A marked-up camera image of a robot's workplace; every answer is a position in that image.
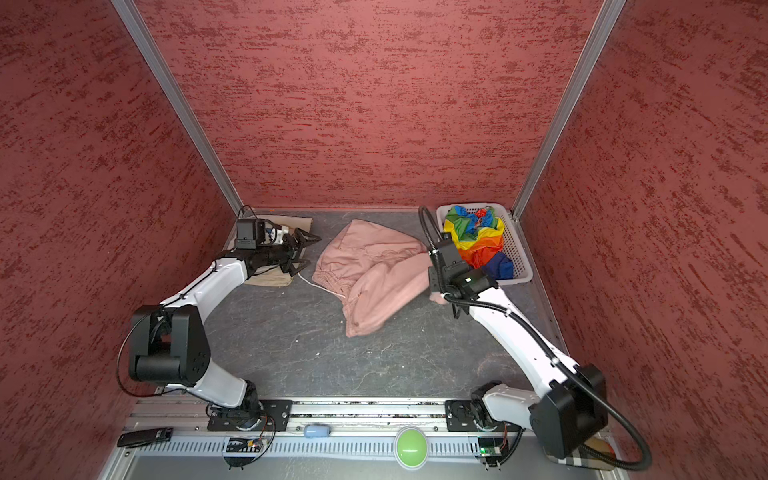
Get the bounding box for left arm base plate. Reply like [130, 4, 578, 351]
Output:
[206, 399, 293, 433]

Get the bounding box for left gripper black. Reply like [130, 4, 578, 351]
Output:
[258, 227, 322, 275]

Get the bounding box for small blue oval object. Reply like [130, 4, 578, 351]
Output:
[303, 423, 332, 439]

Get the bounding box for green round button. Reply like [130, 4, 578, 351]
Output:
[393, 426, 429, 471]

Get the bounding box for plaid glasses case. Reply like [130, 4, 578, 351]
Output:
[546, 439, 616, 471]

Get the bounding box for left circuit board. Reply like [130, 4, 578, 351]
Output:
[223, 437, 268, 469]

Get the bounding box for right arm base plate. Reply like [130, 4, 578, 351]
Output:
[444, 399, 523, 433]

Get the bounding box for pink shorts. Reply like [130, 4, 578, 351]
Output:
[312, 219, 432, 338]

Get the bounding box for right circuit board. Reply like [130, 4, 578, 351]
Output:
[476, 437, 510, 470]

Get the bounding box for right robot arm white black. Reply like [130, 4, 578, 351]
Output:
[428, 239, 608, 459]

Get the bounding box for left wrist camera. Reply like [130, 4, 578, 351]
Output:
[234, 218, 290, 250]

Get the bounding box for circuit board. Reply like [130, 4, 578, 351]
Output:
[223, 437, 268, 469]
[476, 437, 510, 470]

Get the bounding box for aluminium corner post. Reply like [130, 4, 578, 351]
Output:
[111, 0, 244, 213]
[512, 0, 626, 222]

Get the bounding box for colourful shorts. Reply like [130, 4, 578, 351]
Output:
[443, 205, 515, 280]

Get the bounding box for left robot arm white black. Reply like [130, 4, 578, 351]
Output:
[116, 226, 320, 431]

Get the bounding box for white plastic laundry basket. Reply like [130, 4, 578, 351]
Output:
[436, 203, 533, 286]

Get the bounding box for aluminium front rail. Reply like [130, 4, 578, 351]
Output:
[121, 394, 523, 437]

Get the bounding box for thick black cable conduit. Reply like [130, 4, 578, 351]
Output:
[418, 206, 654, 472]

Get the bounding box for aluminium corner post right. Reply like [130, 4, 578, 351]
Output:
[512, 0, 626, 222]

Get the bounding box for black flat remote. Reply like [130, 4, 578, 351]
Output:
[116, 427, 174, 449]

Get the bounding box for aluminium corner post left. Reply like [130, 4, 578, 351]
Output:
[111, 0, 244, 213]

